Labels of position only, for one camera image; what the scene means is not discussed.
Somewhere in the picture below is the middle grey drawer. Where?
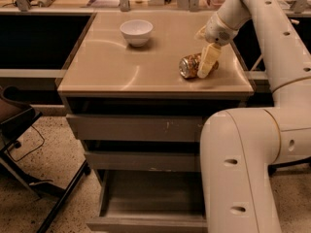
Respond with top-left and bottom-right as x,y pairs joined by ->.
84,141 -> 200,172

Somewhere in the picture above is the beige drawer cabinet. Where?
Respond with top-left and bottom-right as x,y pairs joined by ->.
56,10 -> 255,180

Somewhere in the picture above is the black office chair base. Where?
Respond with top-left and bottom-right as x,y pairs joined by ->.
268,157 -> 311,176

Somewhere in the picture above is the black floor cable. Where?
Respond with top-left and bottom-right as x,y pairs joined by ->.
6,125 -> 46,163

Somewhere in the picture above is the bottom grey drawer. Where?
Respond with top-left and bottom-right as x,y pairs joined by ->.
86,171 -> 208,233

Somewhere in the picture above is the white ceramic bowl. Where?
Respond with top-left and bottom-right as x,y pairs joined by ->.
120,19 -> 154,47

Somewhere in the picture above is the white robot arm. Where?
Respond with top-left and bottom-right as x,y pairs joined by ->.
200,0 -> 311,233

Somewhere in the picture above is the top grey drawer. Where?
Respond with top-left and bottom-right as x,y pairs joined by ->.
67,97 -> 239,143

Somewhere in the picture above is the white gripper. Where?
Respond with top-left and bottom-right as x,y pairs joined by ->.
194,13 -> 238,79

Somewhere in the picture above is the grey drawer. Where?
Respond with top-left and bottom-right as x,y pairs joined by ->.
84,141 -> 200,172
67,97 -> 239,143
86,171 -> 208,233

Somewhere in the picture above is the dark chair on left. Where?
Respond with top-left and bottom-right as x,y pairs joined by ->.
0,86 -> 90,233

